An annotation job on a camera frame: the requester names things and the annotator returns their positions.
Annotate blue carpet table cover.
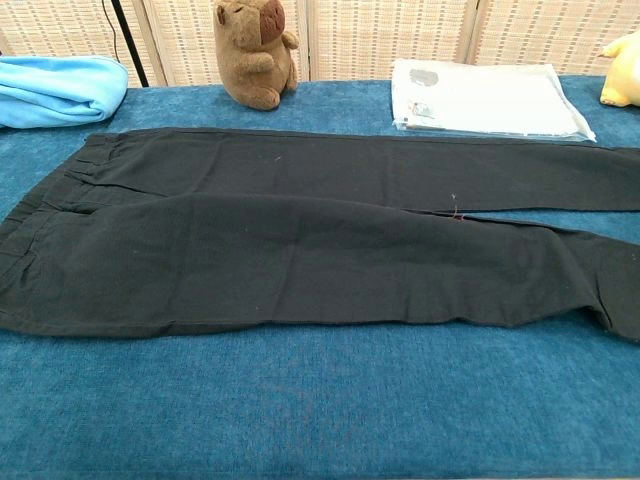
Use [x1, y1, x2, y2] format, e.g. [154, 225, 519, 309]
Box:
[0, 74, 640, 480]

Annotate bamboo folding screen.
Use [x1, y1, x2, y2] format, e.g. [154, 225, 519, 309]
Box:
[0, 0, 640, 86]

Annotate brown capybara plush toy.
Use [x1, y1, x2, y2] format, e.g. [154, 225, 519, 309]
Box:
[213, 0, 300, 111]

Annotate thin black hanging cable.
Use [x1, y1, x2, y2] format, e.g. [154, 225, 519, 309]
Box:
[101, 0, 119, 62]

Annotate yellow dinosaur plush toy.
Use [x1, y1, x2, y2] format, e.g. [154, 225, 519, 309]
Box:
[598, 33, 640, 107]

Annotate black trousers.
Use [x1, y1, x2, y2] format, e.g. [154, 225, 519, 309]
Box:
[0, 127, 640, 346]

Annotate clear bag with white garment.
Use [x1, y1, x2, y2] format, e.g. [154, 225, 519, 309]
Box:
[390, 58, 598, 145]

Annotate black tripod stand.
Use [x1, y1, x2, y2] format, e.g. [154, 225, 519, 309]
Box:
[110, 0, 150, 87]

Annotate light blue folded fleece cloth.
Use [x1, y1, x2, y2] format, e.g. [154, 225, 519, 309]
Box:
[0, 54, 129, 130]

